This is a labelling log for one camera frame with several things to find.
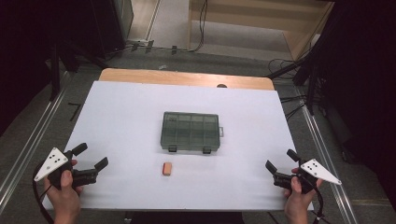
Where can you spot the dark table grommet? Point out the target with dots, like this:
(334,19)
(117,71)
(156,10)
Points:
(221,85)

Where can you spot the dark curtain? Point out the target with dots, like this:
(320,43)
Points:
(25,46)
(364,77)

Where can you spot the grey clear compartment box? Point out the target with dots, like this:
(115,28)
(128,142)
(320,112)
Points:
(190,130)

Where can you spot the white table board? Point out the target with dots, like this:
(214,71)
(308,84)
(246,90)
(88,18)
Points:
(124,124)

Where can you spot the person's left hand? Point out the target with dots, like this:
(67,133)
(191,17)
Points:
(65,202)

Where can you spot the black cabinet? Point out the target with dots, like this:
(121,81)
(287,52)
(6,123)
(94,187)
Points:
(106,25)

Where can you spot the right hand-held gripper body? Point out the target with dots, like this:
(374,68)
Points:
(317,169)

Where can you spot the black metal stand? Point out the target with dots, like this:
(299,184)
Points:
(55,77)
(311,90)

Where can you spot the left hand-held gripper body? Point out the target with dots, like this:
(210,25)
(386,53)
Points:
(51,163)

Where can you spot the small dark floor bracket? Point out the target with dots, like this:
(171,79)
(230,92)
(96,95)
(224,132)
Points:
(134,46)
(149,46)
(173,49)

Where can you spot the person's right hand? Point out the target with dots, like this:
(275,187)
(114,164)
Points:
(299,205)

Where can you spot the orange eraser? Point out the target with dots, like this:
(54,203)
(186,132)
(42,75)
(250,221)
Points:
(167,169)

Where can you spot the wooden table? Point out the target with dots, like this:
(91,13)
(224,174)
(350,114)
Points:
(171,77)

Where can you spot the wooden shelf unit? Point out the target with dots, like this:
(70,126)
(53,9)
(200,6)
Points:
(249,15)

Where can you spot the metal floor rail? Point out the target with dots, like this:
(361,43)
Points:
(52,107)
(327,161)

